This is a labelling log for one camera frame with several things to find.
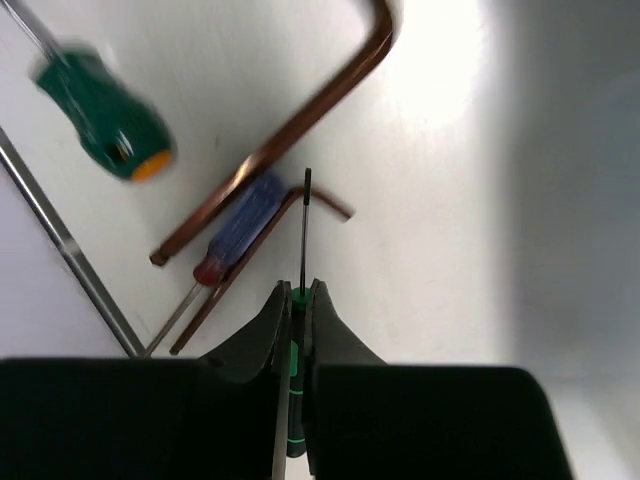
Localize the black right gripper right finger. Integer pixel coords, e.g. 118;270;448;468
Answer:
307;281;572;479

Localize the small brown hex key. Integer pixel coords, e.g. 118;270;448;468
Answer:
166;184;356;356

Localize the blue red precision screwdriver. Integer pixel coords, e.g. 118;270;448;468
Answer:
143;172;287;358

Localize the black green precision screwdriver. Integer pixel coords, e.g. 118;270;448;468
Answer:
286;168;312;458

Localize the green orange stubby screwdriver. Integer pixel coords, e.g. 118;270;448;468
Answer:
1;1;173;182

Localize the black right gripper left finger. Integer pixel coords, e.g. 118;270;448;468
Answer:
1;282;291;479

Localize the large brown hex key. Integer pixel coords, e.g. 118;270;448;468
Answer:
149;1;395;267

